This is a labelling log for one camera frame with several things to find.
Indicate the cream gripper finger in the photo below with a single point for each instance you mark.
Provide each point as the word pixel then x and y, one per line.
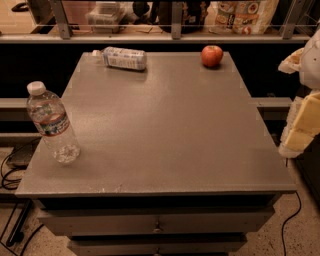
pixel 302 125
pixel 292 63

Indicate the red apple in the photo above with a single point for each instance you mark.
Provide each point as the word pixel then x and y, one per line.
pixel 211 55

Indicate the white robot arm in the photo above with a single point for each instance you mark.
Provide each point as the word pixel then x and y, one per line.
pixel 309 74

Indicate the lying white labelled bottle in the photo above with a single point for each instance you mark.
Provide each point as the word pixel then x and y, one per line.
pixel 122 58

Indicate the upright clear water bottle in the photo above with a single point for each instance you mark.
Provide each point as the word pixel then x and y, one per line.
pixel 49 116

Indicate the printed snack bag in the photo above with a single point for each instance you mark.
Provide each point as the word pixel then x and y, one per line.
pixel 250 17

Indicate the dark bag on shelf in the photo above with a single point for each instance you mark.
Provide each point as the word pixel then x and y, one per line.
pixel 193 15

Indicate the grey drawer cabinet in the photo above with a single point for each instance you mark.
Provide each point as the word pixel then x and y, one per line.
pixel 177 136

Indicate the clear plastic container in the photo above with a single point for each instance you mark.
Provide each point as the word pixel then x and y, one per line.
pixel 106 17

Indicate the lower drawer with knob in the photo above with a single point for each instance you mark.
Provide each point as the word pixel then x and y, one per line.
pixel 157 245

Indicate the drawer with knob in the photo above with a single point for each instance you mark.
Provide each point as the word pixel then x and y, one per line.
pixel 157 245
pixel 156 221

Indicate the upper drawer with knob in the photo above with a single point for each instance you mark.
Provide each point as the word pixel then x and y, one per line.
pixel 156 221

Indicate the grey metal shelf rail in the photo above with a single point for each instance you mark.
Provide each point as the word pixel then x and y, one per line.
pixel 64 21

